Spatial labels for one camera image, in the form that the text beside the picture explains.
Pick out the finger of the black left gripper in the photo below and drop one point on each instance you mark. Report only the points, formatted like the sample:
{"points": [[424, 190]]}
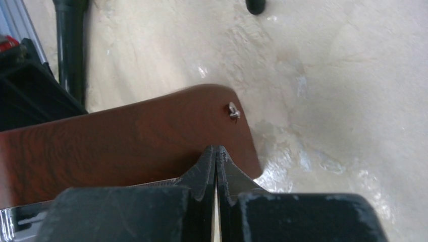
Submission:
{"points": [[30, 94]]}

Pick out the light blue music stand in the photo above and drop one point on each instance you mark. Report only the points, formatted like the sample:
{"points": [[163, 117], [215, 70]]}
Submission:
{"points": [[255, 7]]}

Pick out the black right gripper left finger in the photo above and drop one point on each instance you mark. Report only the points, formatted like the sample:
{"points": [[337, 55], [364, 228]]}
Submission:
{"points": [[199, 180]]}

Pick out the black microphone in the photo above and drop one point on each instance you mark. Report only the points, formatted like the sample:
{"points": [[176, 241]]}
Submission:
{"points": [[70, 15]]}

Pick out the brown wooden metronome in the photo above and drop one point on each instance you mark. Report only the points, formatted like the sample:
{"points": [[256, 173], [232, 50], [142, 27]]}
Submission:
{"points": [[152, 140]]}

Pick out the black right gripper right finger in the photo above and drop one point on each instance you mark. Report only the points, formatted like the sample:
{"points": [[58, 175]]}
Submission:
{"points": [[250, 213]]}

